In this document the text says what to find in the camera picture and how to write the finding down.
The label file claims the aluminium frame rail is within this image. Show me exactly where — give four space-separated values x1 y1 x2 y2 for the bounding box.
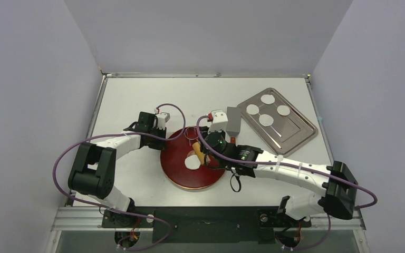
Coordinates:
51 207 365 231

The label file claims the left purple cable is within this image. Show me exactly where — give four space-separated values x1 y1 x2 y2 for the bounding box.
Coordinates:
52 103 187 252

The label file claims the rectangular steel tray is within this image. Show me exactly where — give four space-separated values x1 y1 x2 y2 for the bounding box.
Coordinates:
237 87 318 157

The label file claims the white dumpling wrapper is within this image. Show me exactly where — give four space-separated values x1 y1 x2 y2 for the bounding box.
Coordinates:
261 94 275 105
246 104 259 115
277 105 291 116
259 114 274 127

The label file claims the round red lacquer tray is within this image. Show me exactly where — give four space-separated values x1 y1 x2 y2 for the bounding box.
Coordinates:
160 126 225 189

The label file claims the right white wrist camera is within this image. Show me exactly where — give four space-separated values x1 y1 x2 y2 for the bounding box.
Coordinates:
208 109 228 133

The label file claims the wooden dough roller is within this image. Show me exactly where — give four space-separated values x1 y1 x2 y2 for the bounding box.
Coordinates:
192 141 210 166

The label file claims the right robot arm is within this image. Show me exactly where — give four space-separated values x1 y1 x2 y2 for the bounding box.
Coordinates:
198 126 357 225

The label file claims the white dough piece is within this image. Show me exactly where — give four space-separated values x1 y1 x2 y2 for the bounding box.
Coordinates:
184 155 201 170

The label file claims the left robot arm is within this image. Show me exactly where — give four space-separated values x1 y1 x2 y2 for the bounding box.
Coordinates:
68 112 170 227

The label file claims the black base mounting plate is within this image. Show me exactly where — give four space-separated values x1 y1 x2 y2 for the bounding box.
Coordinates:
101 206 312 245

